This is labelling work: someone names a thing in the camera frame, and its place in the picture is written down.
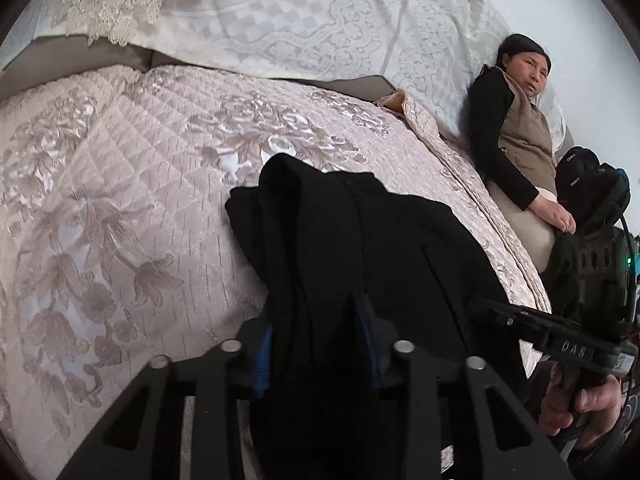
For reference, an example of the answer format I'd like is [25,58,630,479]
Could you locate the black backpack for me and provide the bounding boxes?
[554,146,632,236]

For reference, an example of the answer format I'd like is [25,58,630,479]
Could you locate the beige lace trim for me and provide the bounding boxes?
[50,0,323,47]

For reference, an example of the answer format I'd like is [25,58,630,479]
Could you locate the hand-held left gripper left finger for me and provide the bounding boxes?
[57,317,275,480]

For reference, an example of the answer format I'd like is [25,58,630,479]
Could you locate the white patterned lace cover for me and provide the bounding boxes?
[15,0,568,133]

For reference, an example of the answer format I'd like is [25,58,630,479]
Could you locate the person's right hand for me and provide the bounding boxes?
[539,360,625,453]

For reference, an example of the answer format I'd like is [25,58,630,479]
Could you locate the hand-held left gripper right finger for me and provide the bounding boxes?
[350,292,576,480]

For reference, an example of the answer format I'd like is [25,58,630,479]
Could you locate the pink quilted floral bedspread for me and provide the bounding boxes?
[0,62,553,480]

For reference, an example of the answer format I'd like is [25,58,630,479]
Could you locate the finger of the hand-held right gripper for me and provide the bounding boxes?
[467,296,556,353]

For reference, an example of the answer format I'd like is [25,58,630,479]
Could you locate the black pants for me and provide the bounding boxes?
[225,154,531,480]

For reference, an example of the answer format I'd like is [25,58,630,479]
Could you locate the grey upholstered headboard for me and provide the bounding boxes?
[0,35,401,106]

